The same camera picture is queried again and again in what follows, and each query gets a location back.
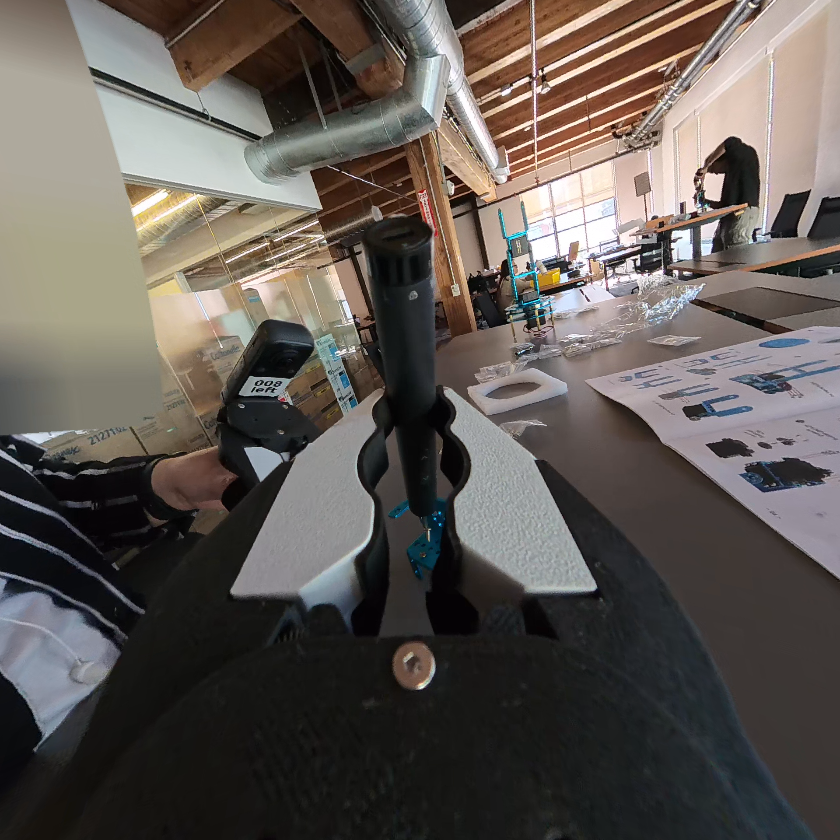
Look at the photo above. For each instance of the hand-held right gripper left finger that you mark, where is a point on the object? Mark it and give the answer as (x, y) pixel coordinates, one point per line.
(308, 525)

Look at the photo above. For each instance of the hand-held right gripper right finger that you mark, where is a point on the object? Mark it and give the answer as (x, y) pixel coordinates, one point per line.
(518, 512)

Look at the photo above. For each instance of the blue perforated metal bracket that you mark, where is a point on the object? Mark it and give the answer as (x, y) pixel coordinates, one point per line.
(420, 548)

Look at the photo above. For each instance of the black electric screwdriver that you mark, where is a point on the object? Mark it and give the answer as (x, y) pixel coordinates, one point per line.
(400, 341)

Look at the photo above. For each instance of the person's left forearm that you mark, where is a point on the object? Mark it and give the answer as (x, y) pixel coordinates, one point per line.
(85, 485)

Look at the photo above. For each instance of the grey desk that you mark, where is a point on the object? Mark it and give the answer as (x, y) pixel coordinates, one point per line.
(623, 472)

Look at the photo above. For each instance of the wooden-top standing desk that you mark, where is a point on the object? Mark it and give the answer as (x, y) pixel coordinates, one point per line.
(695, 220)

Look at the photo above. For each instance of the dark wood-edged desk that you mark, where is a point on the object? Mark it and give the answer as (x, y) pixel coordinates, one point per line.
(774, 253)

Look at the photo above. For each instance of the person's left hand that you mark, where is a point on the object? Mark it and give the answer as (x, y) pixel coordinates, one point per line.
(190, 482)

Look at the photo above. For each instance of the stack of cardboard boxes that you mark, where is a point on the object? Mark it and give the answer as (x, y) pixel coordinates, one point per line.
(315, 387)

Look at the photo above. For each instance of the small clear plastic bag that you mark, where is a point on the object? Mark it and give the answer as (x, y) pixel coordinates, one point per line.
(590, 344)
(499, 372)
(522, 428)

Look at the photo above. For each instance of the printed instruction sheet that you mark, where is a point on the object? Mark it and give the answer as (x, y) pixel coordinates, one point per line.
(722, 420)

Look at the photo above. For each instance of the flat clear plastic bag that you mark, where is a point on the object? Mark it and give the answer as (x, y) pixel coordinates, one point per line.
(673, 340)

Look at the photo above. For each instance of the crumpled clear plastic wrap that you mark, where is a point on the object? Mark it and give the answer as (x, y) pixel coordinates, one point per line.
(666, 292)

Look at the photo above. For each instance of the red white sign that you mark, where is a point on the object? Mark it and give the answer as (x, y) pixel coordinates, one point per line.
(424, 207)

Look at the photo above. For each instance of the large glass window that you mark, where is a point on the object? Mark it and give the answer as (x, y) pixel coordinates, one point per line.
(571, 210)

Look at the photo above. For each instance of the black office chair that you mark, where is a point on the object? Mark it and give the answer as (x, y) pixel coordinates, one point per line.
(791, 213)
(827, 216)

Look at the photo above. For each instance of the silver ceiling pipe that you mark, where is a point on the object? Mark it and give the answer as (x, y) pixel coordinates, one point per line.
(695, 72)

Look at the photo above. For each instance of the white foam frame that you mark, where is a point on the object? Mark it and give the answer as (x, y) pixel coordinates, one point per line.
(482, 395)

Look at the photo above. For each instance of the blue metal robot frame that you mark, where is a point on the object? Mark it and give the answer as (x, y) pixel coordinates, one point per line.
(525, 298)

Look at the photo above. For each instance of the wooden post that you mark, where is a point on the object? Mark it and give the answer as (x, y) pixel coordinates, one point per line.
(453, 275)

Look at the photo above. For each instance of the silver ventilation duct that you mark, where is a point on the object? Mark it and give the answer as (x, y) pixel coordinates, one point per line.
(367, 124)

